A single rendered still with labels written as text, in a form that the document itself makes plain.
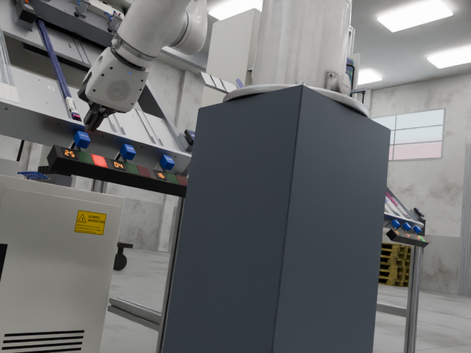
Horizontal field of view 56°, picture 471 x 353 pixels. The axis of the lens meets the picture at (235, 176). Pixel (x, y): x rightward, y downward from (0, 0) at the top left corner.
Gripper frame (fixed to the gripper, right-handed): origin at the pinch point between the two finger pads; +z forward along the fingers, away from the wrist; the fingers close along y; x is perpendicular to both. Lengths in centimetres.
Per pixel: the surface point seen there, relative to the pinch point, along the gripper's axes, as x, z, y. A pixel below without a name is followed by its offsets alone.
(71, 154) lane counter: -4.8, 6.2, -2.9
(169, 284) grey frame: -16.1, 30.3, 32.1
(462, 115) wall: 450, -63, 1057
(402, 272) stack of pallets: 255, 285, 993
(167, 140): 10.9, 5.2, 26.7
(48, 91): 16.4, 5.3, -4.2
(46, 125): 2.2, 5.4, -6.9
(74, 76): 71, 24, 23
